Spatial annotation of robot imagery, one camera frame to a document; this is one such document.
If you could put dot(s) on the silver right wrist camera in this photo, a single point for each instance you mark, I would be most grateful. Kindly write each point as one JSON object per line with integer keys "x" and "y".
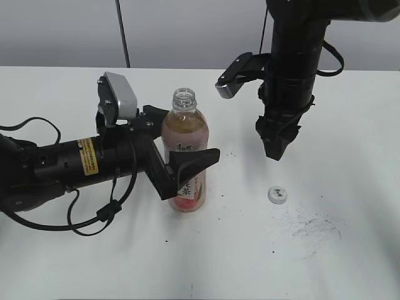
{"x": 245, "y": 68}

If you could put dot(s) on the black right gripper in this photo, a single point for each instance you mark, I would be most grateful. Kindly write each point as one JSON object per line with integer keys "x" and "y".
{"x": 277, "y": 133}

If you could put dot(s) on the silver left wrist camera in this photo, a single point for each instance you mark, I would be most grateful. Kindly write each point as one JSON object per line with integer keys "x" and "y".
{"x": 117, "y": 101}

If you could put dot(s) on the white bottle cap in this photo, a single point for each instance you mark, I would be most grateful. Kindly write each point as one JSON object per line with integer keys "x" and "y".
{"x": 277, "y": 195}

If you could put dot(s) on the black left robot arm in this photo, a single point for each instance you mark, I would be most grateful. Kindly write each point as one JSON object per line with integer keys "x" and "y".
{"x": 32, "y": 175}

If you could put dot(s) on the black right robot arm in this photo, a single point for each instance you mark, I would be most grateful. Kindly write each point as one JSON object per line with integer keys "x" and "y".
{"x": 297, "y": 41}

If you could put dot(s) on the peach oolong tea bottle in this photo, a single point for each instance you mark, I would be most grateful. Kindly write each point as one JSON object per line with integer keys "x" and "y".
{"x": 185, "y": 129}

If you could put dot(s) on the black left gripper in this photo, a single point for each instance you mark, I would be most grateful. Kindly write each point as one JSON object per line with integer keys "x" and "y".
{"x": 129, "y": 149}

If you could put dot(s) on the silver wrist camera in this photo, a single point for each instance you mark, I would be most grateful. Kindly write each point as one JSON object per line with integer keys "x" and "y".
{"x": 117, "y": 101}
{"x": 245, "y": 68}

